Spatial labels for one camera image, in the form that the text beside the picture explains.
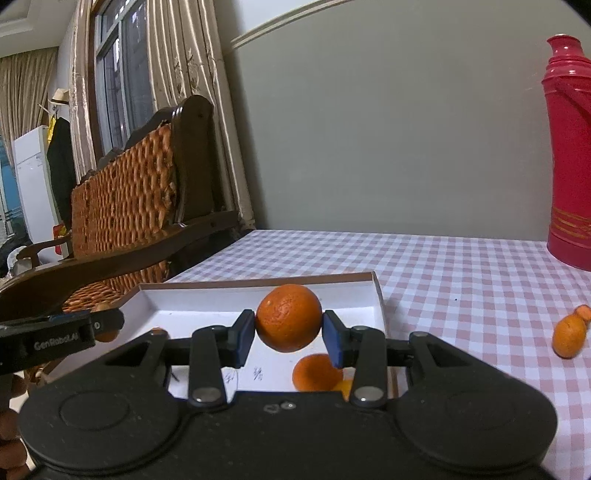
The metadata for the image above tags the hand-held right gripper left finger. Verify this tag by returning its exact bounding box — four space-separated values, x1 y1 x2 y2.
105 309 257 411

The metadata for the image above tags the red thermos flask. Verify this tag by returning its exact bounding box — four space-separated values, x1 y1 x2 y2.
541 33 591 272

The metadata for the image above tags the white tall appliance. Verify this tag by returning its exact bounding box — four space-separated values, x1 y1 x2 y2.
13 124 62 246

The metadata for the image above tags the large orange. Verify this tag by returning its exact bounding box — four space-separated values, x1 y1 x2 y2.
292 353 343 393
552 315 588 360
255 284 323 354

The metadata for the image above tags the beige striped curtain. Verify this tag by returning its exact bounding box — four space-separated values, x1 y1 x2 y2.
147 0 256 229

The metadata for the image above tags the person's left hand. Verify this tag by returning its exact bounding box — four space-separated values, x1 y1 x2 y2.
0 374 32 480

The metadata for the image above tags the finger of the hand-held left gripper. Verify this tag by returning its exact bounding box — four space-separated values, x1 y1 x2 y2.
48 308 126 344

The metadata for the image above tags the wooden wicker chair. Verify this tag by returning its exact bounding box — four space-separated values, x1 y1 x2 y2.
0 95 256 384

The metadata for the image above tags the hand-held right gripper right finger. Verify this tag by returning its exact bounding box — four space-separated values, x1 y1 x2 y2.
322 310 490 411

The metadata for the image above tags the window with dark frame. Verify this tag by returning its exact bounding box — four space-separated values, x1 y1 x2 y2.
88 0 155 153

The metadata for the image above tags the dark hanging jacket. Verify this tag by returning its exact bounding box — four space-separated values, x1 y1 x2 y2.
45 116 78 232

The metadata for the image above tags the pink checked tablecloth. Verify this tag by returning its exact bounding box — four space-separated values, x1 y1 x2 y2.
166 229 591 480

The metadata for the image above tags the brown cardboard box white inside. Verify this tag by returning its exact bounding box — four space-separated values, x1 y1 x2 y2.
46 271 402 402

